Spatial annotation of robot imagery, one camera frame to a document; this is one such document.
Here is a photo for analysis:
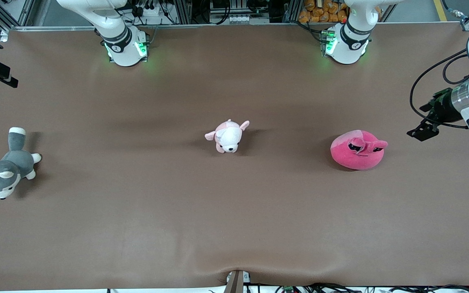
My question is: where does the pink round plush toy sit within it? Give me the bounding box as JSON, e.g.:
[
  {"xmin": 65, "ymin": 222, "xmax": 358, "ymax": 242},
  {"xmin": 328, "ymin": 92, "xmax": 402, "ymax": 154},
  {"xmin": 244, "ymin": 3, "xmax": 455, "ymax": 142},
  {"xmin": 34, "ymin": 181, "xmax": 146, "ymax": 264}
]
[{"xmin": 330, "ymin": 129, "xmax": 388, "ymax": 171}]

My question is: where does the grey white plush husky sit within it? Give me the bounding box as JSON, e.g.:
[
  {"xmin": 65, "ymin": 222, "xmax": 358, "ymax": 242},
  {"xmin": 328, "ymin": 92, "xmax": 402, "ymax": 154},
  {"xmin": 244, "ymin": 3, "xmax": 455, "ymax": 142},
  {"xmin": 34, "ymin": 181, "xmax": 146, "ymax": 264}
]
[{"xmin": 0, "ymin": 127, "xmax": 42, "ymax": 200}]

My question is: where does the orange snack bags pile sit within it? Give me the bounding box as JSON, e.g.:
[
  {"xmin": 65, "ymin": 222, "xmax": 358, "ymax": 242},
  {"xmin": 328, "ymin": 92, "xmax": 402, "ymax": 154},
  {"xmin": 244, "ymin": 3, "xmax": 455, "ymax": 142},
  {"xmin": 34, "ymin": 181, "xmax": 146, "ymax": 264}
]
[{"xmin": 298, "ymin": 0, "xmax": 382, "ymax": 23}]

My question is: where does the white power strip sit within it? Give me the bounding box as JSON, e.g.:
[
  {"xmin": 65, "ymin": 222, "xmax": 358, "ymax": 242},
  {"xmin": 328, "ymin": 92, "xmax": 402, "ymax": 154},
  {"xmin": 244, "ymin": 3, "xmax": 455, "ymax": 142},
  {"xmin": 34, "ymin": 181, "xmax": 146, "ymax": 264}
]
[{"xmin": 135, "ymin": 3, "xmax": 166, "ymax": 17}]

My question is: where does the black equipment rack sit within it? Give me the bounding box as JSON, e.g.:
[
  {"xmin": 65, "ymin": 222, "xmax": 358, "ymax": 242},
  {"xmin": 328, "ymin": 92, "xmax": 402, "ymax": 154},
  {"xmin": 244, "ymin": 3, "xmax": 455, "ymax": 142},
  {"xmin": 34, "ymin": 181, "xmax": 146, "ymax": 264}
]
[{"xmin": 192, "ymin": 0, "xmax": 298, "ymax": 24}]

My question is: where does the white pink plush dog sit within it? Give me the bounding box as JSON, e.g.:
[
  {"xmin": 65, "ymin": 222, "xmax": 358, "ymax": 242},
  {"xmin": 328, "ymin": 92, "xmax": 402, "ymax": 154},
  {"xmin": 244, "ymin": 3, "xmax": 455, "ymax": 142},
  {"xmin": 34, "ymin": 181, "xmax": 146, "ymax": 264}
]
[{"xmin": 204, "ymin": 119, "xmax": 250, "ymax": 154}]

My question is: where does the brown table cover mat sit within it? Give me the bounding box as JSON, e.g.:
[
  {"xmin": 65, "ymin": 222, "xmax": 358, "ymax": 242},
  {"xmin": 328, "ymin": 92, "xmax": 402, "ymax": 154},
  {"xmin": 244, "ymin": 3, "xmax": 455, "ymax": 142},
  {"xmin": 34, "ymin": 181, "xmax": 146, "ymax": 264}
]
[{"xmin": 0, "ymin": 22, "xmax": 469, "ymax": 291}]

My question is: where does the long black arm cable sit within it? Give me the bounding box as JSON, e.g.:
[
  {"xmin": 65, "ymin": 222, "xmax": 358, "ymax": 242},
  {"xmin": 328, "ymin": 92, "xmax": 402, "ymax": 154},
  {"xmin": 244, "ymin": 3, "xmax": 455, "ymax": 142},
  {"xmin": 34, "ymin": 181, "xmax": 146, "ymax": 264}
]
[{"xmin": 410, "ymin": 49, "xmax": 469, "ymax": 130}]

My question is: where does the short looped black cable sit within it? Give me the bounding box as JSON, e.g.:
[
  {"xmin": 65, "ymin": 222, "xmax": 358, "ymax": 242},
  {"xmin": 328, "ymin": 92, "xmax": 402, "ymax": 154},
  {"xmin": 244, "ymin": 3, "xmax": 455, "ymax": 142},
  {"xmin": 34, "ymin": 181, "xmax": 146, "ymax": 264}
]
[{"xmin": 442, "ymin": 55, "xmax": 469, "ymax": 85}]

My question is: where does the short aluminium frame post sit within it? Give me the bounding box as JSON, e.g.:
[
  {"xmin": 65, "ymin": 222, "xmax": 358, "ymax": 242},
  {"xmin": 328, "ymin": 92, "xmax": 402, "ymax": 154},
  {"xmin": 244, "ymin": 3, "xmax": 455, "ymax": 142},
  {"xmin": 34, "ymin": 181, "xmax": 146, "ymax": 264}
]
[{"xmin": 173, "ymin": 0, "xmax": 192, "ymax": 25}]

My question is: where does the metal table clamp bracket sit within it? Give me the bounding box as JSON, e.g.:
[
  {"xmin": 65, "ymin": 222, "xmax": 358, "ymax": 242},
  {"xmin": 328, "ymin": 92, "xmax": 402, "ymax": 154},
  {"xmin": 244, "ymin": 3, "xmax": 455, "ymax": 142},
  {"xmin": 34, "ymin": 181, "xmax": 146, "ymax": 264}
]
[{"xmin": 223, "ymin": 270, "xmax": 251, "ymax": 293}]

